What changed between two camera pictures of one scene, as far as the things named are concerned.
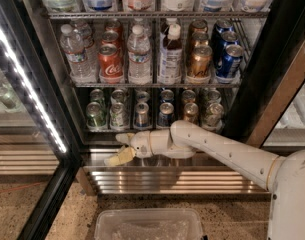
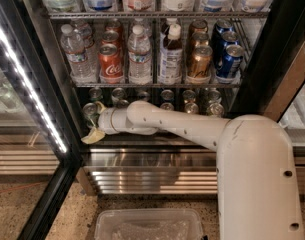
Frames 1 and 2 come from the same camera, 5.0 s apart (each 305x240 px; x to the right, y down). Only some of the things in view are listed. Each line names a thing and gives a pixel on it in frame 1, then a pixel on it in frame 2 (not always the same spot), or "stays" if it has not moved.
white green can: [118, 96] stays
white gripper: [141, 144] to [105, 120]
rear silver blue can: [142, 96] stays
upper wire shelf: [153, 15] stays
